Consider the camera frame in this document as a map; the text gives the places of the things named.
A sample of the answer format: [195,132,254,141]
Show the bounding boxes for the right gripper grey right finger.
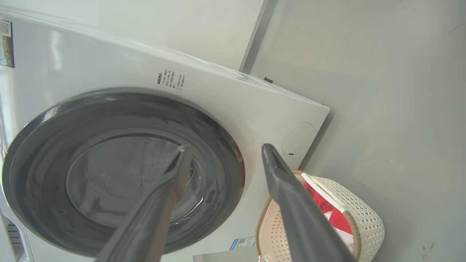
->
[261,143,358,262]

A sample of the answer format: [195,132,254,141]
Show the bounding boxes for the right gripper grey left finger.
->
[95,144,193,262]

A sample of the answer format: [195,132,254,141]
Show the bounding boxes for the cream perforated plastic laundry basket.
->
[256,170,385,262]

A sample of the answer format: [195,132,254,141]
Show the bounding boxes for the red and white garment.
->
[303,182,355,252]

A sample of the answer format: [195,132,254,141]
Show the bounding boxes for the blue energy label sticker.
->
[229,237,256,251]

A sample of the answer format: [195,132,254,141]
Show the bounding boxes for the dark round washing machine door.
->
[2,87,245,258]

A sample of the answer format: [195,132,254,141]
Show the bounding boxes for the white front-load washing machine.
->
[0,9,331,262]

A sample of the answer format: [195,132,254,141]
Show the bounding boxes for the photo and QR code sticker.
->
[0,20,15,68]

